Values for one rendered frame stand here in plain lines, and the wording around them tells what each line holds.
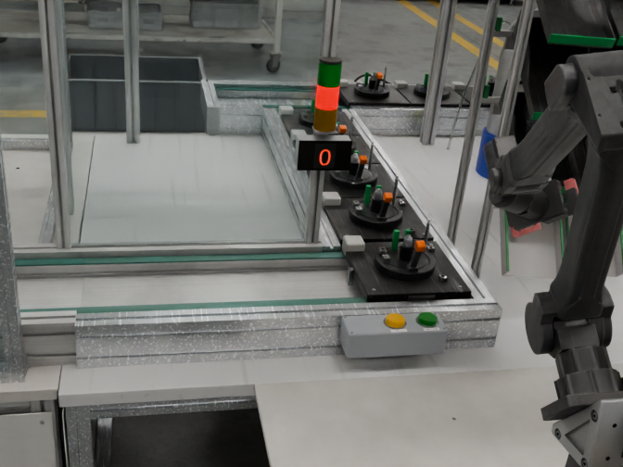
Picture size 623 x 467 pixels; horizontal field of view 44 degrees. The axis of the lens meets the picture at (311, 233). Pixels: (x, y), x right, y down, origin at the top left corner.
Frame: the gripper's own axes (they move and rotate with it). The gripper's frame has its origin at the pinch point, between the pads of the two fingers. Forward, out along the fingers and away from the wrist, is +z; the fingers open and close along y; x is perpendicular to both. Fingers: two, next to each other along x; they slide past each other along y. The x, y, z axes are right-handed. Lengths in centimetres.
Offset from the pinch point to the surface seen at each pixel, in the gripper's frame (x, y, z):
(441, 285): 2.1, 34.4, 8.1
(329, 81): -38, 32, -24
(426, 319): 12.0, 31.7, -3.3
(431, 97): -91, 72, 76
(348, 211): -27, 62, 11
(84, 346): 12, 75, -56
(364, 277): -1.4, 46.0, -4.2
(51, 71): -41, 67, -69
